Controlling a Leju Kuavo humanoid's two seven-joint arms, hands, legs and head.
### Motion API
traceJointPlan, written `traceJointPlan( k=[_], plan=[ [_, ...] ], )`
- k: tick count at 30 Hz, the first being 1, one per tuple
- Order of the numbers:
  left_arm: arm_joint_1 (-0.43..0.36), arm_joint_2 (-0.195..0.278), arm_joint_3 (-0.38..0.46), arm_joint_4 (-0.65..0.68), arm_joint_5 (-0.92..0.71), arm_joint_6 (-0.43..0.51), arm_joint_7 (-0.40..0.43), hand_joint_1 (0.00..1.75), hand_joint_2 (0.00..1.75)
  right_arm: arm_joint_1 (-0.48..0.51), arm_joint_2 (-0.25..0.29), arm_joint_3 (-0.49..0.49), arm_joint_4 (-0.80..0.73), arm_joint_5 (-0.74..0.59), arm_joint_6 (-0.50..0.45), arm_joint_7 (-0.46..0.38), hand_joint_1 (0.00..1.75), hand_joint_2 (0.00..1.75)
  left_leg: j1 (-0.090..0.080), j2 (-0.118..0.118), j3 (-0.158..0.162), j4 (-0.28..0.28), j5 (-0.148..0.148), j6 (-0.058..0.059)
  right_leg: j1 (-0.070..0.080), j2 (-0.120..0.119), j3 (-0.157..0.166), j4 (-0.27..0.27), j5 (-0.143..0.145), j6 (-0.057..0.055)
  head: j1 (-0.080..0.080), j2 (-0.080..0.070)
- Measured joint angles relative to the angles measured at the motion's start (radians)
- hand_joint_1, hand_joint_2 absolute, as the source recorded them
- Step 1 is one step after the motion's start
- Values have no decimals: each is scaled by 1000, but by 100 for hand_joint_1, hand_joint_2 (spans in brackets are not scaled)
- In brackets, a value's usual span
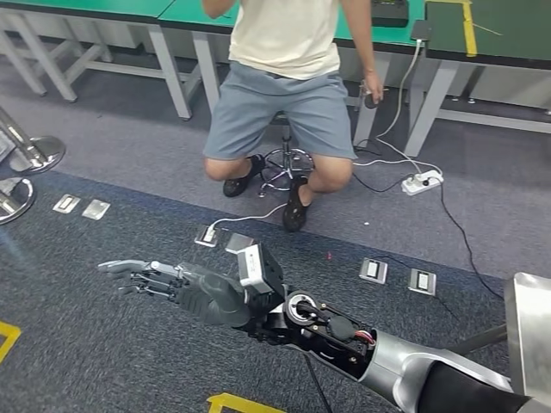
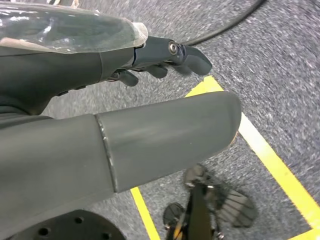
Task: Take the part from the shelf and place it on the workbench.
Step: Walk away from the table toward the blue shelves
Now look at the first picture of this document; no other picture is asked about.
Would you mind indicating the white power strip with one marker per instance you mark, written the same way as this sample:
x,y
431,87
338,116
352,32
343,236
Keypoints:
x,y
420,183

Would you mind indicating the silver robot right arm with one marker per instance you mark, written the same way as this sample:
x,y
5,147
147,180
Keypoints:
x,y
409,365

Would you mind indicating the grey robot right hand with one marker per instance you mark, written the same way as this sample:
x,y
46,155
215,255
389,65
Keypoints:
x,y
215,299

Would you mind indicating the black router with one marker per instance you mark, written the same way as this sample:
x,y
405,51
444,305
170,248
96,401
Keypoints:
x,y
389,11

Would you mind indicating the small black box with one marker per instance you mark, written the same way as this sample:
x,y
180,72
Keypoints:
x,y
421,29

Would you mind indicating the yellow floor tape square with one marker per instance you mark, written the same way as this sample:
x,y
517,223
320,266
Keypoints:
x,y
241,403

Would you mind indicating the person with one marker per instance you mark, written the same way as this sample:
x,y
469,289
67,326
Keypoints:
x,y
284,34

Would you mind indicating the stainless steel workbench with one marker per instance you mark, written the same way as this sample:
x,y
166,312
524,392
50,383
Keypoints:
x,y
529,330

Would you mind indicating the chrome round stool base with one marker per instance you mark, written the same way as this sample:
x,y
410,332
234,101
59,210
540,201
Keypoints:
x,y
17,202
43,151

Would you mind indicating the black hand controller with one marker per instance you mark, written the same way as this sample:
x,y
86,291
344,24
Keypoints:
x,y
370,102

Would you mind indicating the person's hand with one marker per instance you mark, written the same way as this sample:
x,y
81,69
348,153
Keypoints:
x,y
374,85

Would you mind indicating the bright green top table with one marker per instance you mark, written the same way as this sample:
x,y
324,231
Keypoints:
x,y
86,4
193,11

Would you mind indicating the steel floor outlet plate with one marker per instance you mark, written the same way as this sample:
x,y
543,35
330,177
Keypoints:
x,y
66,203
96,210
373,271
422,281
238,243
207,236

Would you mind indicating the person's forearm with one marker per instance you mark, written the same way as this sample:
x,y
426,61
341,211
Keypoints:
x,y
359,34
217,7

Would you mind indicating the chrome stool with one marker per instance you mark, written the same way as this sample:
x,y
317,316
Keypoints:
x,y
286,137

